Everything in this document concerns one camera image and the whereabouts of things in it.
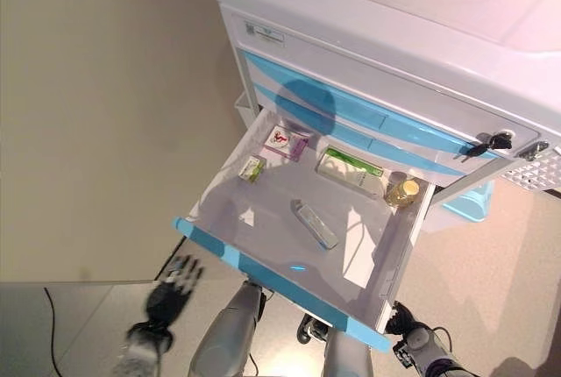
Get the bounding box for metal cart latch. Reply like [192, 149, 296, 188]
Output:
[519, 139, 551, 161]

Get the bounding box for yellow bottle with gold lid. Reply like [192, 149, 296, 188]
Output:
[384, 177, 422, 210]

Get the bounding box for white and blue medicine box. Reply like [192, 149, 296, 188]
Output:
[288, 198, 341, 250]

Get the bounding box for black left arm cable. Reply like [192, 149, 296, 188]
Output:
[42, 287, 62, 376]

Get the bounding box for black and white wrist tag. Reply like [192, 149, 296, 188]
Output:
[392, 341, 413, 367]

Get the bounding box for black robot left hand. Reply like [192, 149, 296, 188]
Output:
[144, 253, 207, 328]

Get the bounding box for black cart keys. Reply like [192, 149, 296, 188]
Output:
[453, 131, 514, 163]

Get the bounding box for blue and white cart drawer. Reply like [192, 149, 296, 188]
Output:
[252, 82, 472, 179]
[243, 50, 514, 163]
[172, 107, 437, 354]

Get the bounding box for white medical cart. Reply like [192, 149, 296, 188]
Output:
[203, 0, 561, 238]

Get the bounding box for small green white medicine box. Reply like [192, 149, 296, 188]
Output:
[237, 154, 268, 184]

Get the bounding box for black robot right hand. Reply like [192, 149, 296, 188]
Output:
[385, 300, 423, 338]

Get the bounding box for large green white medicine box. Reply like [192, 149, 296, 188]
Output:
[315, 145, 387, 201]

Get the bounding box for white wire mesh basket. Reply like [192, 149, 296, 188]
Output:
[503, 144, 561, 196]

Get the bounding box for pink and purple medicine box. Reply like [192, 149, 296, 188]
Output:
[264, 124, 310, 162]

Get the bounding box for silver robot leg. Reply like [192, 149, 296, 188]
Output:
[188, 280, 268, 377]
[323, 328, 373, 377]

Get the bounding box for white bin with blue lid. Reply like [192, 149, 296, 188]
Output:
[440, 183, 496, 224]

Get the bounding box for white side rack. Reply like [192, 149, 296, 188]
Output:
[233, 91, 258, 126]

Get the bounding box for silver robot left leg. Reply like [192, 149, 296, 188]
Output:
[188, 280, 268, 377]

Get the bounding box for cart label sticker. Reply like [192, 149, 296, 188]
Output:
[243, 19, 288, 47]

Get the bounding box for silver robot right leg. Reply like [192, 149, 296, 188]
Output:
[323, 328, 373, 377]

